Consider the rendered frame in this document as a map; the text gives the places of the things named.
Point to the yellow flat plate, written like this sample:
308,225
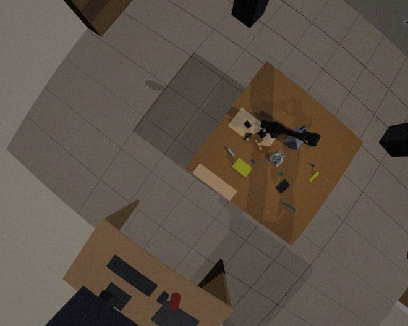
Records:
242,167

